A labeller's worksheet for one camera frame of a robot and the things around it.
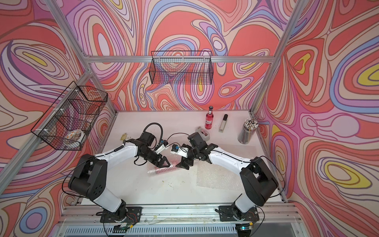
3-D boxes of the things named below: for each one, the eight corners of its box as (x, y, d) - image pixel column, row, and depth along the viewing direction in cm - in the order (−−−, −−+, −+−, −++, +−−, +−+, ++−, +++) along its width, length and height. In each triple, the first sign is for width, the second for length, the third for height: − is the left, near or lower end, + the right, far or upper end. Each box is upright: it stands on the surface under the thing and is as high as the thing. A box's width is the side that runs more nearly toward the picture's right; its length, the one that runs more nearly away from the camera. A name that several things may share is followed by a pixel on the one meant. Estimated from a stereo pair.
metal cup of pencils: (239, 144, 101) (246, 128, 87) (236, 135, 106) (243, 118, 92) (251, 144, 101) (260, 128, 87) (248, 135, 106) (256, 118, 92)
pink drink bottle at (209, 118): (205, 129, 110) (207, 109, 94) (204, 125, 113) (207, 105, 97) (211, 129, 110) (214, 109, 94) (210, 125, 113) (213, 105, 97)
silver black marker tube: (217, 131, 109) (218, 127, 105) (223, 117, 118) (224, 113, 115) (222, 133, 108) (223, 129, 104) (228, 118, 117) (229, 114, 114)
